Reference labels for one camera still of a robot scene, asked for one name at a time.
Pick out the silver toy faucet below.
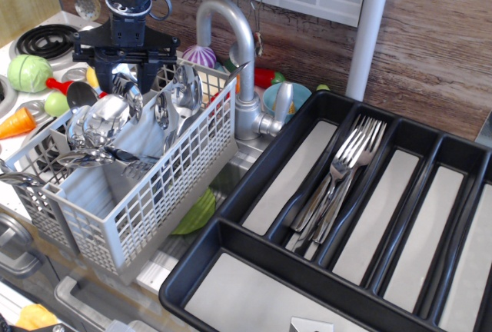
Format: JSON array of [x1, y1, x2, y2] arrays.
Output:
[[196, 0, 294, 141]]

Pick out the silver fork from basket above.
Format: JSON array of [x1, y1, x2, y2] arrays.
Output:
[[111, 72, 144, 124]]

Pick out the red toy pepper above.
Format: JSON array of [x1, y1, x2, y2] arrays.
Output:
[[254, 68, 285, 89]]

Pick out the yellow toy bottom left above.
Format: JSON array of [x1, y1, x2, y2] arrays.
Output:
[[15, 304, 58, 331]]

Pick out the black coil stove burner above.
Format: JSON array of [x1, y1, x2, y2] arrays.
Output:
[[14, 24, 77, 60]]

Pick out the yellow toy lemon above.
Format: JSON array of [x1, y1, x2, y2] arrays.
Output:
[[85, 66, 99, 88]]

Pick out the white metal shelf post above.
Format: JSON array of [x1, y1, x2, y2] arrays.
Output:
[[345, 0, 387, 101]]

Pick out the purple toy onion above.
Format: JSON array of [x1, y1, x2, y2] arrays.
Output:
[[182, 45, 217, 68]]

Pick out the silver spoon pair upright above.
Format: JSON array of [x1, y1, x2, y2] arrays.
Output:
[[154, 65, 203, 154]]

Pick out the fork lying in basket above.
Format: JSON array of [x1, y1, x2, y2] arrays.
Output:
[[56, 146, 160, 179]]

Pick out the green toy lettuce leaf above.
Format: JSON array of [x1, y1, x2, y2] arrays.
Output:
[[171, 188, 216, 235]]

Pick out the dark round spoon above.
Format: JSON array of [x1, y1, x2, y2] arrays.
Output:
[[66, 81, 99, 112]]

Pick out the silver forks in tray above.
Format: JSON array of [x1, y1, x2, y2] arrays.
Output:
[[285, 115, 387, 252]]

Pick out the black cutlery tray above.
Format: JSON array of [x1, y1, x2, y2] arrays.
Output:
[[158, 91, 491, 331]]

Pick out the green toy cabbage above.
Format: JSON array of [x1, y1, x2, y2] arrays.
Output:
[[7, 55, 53, 93]]

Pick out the green toy apple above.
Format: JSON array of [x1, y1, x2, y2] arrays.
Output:
[[44, 91, 69, 118]]

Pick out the large silver spoon bowl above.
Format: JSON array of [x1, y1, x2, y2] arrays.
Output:
[[66, 94, 130, 148]]

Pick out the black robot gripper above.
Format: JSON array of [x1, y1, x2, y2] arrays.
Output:
[[72, 0, 180, 95]]

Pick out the red toy handle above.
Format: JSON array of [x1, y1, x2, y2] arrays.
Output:
[[45, 78, 73, 95]]

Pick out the grey plastic cutlery basket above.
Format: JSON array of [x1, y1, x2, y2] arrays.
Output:
[[6, 65, 238, 284]]

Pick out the orange toy carrot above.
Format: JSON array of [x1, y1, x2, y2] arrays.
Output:
[[1, 108, 37, 139]]

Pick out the blue toy cup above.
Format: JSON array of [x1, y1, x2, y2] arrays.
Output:
[[263, 82, 311, 117]]

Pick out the hanging toy strainer spoon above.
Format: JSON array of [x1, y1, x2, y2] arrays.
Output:
[[75, 0, 101, 22]]

